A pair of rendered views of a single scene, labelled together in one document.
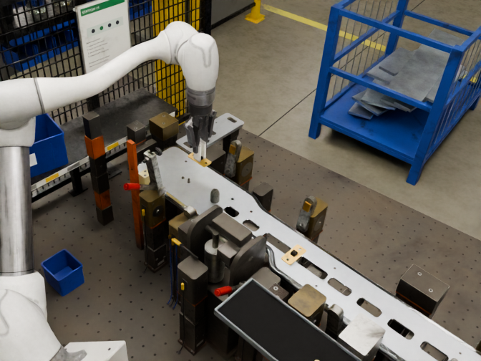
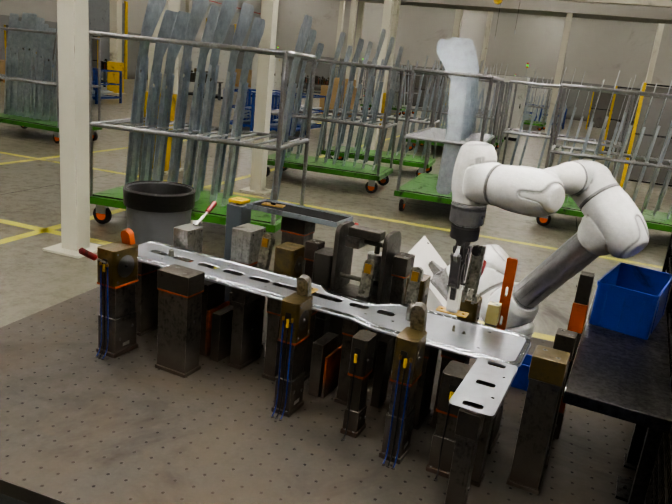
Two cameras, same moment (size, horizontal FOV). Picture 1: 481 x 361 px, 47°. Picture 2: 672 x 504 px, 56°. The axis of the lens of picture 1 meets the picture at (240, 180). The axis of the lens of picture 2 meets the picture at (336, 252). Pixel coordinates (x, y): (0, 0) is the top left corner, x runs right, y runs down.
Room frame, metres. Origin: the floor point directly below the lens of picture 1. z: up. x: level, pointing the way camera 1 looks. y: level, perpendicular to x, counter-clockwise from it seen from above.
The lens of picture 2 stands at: (2.94, -0.59, 1.67)
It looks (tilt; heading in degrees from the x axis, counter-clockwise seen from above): 16 degrees down; 165
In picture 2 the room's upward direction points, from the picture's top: 6 degrees clockwise
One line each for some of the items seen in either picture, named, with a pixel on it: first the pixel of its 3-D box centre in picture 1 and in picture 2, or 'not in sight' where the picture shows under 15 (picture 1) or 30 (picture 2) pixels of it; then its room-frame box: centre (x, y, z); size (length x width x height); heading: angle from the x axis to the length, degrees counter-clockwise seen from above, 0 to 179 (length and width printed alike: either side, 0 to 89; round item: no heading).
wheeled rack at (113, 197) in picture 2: not in sight; (203, 139); (-3.40, -0.33, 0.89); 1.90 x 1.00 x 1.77; 63
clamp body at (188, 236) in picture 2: not in sight; (189, 273); (0.62, -0.52, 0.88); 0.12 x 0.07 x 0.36; 141
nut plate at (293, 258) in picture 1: (293, 253); not in sight; (1.13, -0.18, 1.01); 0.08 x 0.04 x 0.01; 140
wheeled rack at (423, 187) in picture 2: not in sight; (451, 141); (-5.12, 3.02, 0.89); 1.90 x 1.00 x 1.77; 148
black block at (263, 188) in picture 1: (262, 216); (356, 386); (1.44, -0.09, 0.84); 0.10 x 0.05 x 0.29; 141
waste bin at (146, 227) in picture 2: not in sight; (158, 236); (-1.73, -0.69, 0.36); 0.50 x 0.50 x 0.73
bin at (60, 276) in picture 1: (64, 272); (524, 371); (1.19, 0.58, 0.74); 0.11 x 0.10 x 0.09; 51
